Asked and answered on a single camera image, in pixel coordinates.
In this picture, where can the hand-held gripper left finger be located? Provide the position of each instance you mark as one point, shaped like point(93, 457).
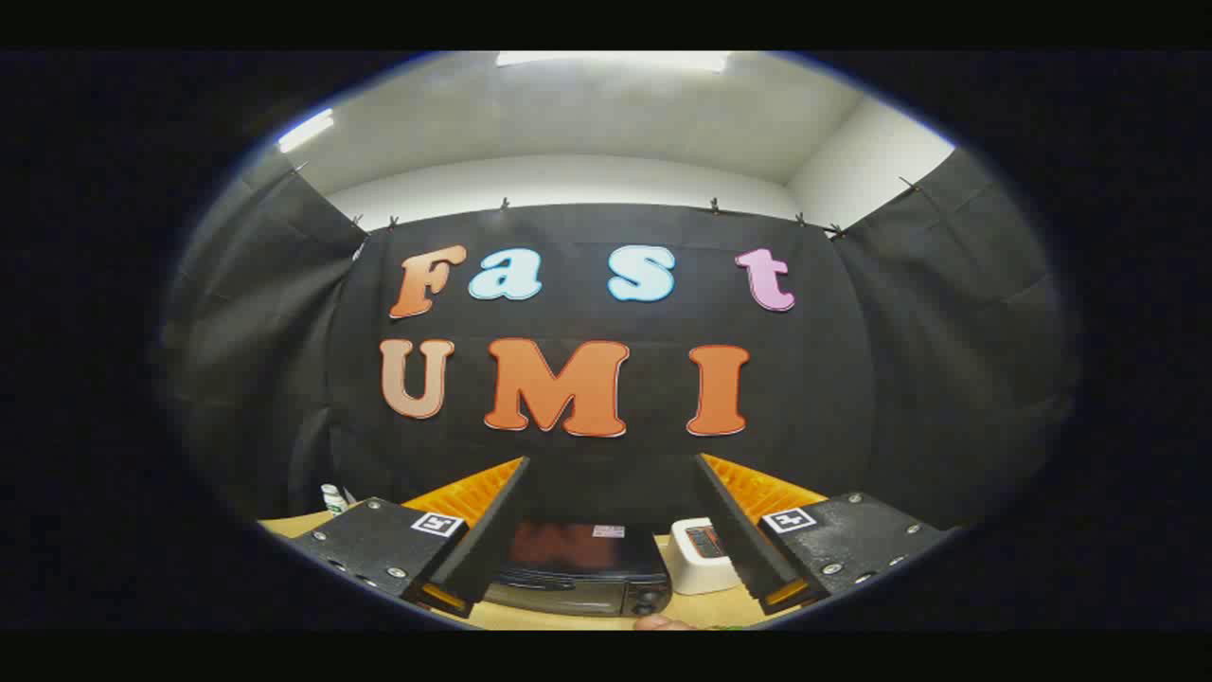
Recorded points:
point(492, 540)

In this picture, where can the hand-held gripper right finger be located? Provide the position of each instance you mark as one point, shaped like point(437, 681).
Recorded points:
point(743, 545)

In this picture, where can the black toaster oven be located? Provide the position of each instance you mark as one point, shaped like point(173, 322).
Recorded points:
point(578, 592)

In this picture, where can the white boxy appliance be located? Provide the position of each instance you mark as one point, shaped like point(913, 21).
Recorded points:
point(696, 573)

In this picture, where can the small white green bottle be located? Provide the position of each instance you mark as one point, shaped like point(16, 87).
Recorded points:
point(333, 500)

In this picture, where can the small ceiling light panel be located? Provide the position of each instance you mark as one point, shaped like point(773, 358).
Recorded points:
point(305, 131)

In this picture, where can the wide ceiling light panel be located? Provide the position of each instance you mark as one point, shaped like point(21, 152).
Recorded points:
point(615, 60)

